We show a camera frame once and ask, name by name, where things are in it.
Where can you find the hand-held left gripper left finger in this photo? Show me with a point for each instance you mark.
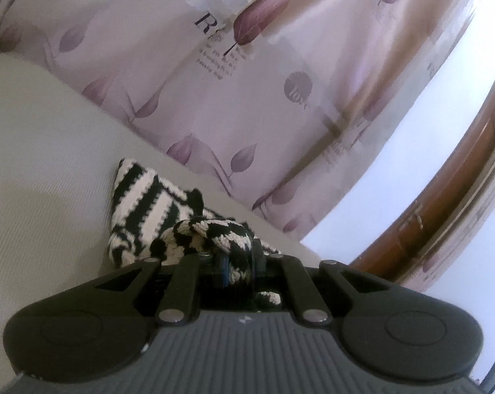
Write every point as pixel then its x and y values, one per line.
pixel 182 287

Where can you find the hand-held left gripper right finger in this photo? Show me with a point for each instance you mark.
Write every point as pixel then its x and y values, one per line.
pixel 297 287

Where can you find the black white striped knit sweater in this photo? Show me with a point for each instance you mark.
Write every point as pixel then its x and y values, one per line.
pixel 148 213

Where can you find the brown wooden door frame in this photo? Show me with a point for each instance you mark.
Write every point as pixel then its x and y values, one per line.
pixel 456 180

